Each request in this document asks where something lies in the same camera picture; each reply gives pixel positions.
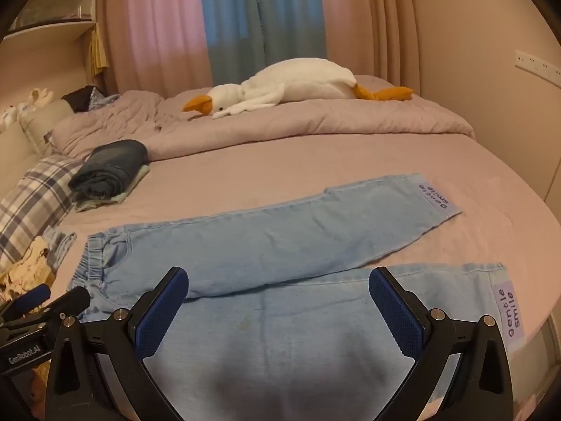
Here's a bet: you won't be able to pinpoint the wooden shelf unit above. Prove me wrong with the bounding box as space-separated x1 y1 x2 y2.
1 0 97 109

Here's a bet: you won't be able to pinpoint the folded dark denim jeans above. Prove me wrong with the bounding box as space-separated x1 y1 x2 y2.
68 140 148 201

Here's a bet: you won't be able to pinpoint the floral patterned cloth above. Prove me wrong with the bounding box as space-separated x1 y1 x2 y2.
0 237 55 303

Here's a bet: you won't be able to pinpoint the beige headboard cushion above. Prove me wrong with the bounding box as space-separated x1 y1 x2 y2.
1 100 74 199

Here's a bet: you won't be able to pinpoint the plaid pillow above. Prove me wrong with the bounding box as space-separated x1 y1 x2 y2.
1 155 83 270

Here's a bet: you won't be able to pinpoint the pink duvet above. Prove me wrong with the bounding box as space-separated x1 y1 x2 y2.
48 90 474 161

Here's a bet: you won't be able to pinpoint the dark clothing heap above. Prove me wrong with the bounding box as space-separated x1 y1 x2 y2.
62 86 121 113

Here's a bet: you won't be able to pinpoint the white goose plush toy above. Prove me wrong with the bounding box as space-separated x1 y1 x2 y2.
183 58 414 119

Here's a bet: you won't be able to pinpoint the pink and blue curtain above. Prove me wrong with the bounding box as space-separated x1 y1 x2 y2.
97 0 420 97

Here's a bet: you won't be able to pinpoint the pink bed sheet mattress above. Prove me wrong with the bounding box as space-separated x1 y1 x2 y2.
43 133 561 421

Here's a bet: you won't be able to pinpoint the light blue denim pants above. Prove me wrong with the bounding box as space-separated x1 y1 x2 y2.
66 173 526 421

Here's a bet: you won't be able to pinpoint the small light blue garment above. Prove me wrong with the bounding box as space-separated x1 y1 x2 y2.
42 226 76 273

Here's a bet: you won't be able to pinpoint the white wall power strip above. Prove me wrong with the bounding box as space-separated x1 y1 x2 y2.
514 51 561 87

